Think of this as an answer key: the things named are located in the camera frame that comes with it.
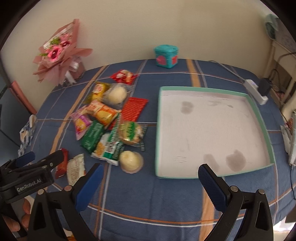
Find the green rimmed white tray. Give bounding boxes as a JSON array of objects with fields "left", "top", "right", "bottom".
[{"left": 155, "top": 86, "right": 275, "bottom": 179}]

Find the red cartoon snack bag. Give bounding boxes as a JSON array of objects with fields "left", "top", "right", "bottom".
[{"left": 110, "top": 69, "right": 138, "bottom": 85}]

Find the orange swiss roll packet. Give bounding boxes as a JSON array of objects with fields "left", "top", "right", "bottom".
[{"left": 85, "top": 99, "right": 121, "bottom": 129}]

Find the white bun clear bag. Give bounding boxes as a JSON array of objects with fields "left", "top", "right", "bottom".
[{"left": 102, "top": 83, "right": 133, "bottom": 110}]

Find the green white biscuit packet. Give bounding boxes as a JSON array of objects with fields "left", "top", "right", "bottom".
[{"left": 91, "top": 114, "right": 124, "bottom": 166}]

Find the person's left hand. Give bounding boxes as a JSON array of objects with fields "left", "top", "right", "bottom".
[{"left": 3, "top": 198, "right": 31, "bottom": 232}]

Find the green striped bun packet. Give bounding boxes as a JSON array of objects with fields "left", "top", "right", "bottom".
[{"left": 117, "top": 120, "right": 147, "bottom": 151}]

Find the teal toy house box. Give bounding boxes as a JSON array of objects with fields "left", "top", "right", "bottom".
[{"left": 154, "top": 44, "right": 179, "bottom": 69}]

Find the black power adapter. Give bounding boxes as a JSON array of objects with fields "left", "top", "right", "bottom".
[{"left": 257, "top": 78, "right": 272, "bottom": 96}]

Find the white jelly pudding cup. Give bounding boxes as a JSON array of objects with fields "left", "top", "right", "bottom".
[{"left": 119, "top": 151, "right": 144, "bottom": 174}]

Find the pink swiss roll packet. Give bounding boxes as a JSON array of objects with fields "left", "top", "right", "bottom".
[{"left": 70, "top": 105, "right": 92, "bottom": 140}]

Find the red patterned packet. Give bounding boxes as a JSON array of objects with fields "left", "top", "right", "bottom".
[{"left": 107, "top": 97, "right": 148, "bottom": 130}]

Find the blue plaid tablecloth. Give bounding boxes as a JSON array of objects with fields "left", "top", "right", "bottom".
[{"left": 17, "top": 58, "right": 296, "bottom": 241}]

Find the white power strip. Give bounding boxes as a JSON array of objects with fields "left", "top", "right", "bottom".
[{"left": 243, "top": 79, "right": 268, "bottom": 105}]

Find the cream white snack packet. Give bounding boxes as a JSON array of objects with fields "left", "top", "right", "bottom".
[{"left": 67, "top": 154, "right": 86, "bottom": 186}]

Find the pink flower bouquet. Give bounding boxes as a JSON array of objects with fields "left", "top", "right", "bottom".
[{"left": 33, "top": 19, "right": 92, "bottom": 86}]

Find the dark red snack packet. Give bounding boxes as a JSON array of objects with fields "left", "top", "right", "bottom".
[{"left": 55, "top": 148, "right": 69, "bottom": 179}]

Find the colourful clutter pile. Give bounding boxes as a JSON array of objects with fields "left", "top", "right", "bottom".
[{"left": 280, "top": 110, "right": 295, "bottom": 166}]

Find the yellow cake roll packet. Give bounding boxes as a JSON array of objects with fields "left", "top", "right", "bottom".
[{"left": 83, "top": 81, "right": 110, "bottom": 104}]

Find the dark green snack packet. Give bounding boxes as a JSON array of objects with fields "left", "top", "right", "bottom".
[{"left": 81, "top": 120, "right": 105, "bottom": 154}]

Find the white wooden shelf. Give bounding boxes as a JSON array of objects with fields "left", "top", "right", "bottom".
[{"left": 263, "top": 40, "right": 295, "bottom": 108}]

